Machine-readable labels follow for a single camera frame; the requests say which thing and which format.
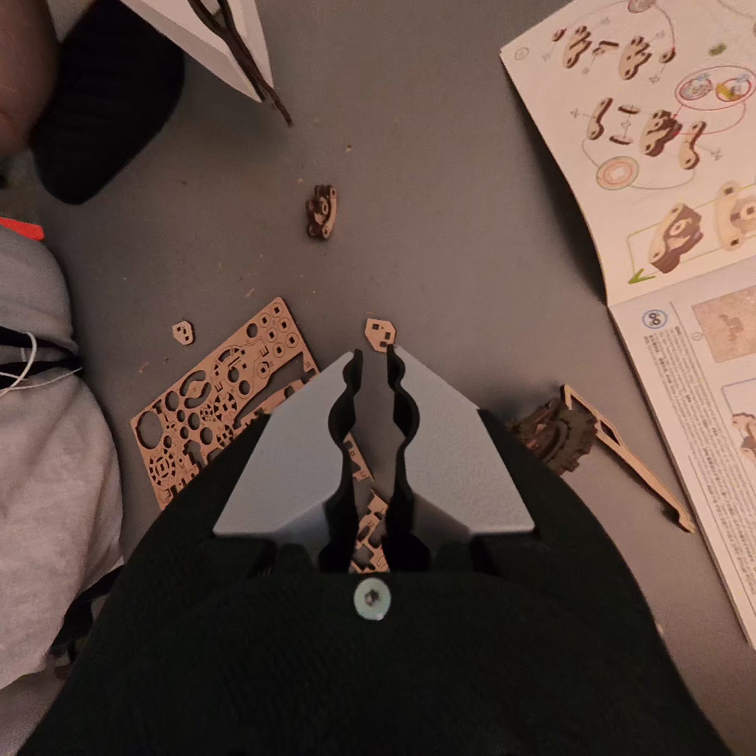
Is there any laser-cut plywood parts sheet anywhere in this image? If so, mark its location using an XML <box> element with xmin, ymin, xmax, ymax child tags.
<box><xmin>130</xmin><ymin>296</ymin><xmax>391</xmax><ymax>574</ymax></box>

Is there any black and white drawstring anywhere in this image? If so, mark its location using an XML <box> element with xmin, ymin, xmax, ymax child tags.
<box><xmin>0</xmin><ymin>327</ymin><xmax>84</xmax><ymax>397</ymax></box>

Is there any person's pale grey clothing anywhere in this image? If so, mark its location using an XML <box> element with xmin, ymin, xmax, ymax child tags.
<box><xmin>0</xmin><ymin>227</ymin><xmax>125</xmax><ymax>693</ymax></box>

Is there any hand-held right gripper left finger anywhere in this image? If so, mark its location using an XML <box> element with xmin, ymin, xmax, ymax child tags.
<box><xmin>213</xmin><ymin>350</ymin><xmax>363</xmax><ymax>573</ymax></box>

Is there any wooden gear mechanism model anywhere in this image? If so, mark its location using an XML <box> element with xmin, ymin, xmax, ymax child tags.
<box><xmin>506</xmin><ymin>383</ymin><xmax>697</xmax><ymax>534</ymax></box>

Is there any person's bare leg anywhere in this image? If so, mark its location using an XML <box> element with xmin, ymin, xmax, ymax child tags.
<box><xmin>0</xmin><ymin>0</ymin><xmax>60</xmax><ymax>158</ymax></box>

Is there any black seat cushion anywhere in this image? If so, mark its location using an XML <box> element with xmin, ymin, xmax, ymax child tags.
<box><xmin>30</xmin><ymin>0</ymin><xmax>185</xmax><ymax>206</ymax></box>

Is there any assembly instruction booklet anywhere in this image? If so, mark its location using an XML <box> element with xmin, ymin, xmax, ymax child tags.
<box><xmin>499</xmin><ymin>0</ymin><xmax>756</xmax><ymax>649</ymax></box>

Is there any dark stacked wooden block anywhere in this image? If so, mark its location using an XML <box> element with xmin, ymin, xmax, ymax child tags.
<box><xmin>305</xmin><ymin>183</ymin><xmax>339</xmax><ymax>239</ymax></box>

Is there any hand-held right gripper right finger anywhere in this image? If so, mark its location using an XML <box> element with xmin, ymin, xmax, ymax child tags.
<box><xmin>385</xmin><ymin>345</ymin><xmax>536</xmax><ymax>573</ymax></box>

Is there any white cardboard box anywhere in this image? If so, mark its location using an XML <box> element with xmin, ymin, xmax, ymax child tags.
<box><xmin>120</xmin><ymin>0</ymin><xmax>274</xmax><ymax>103</ymax></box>

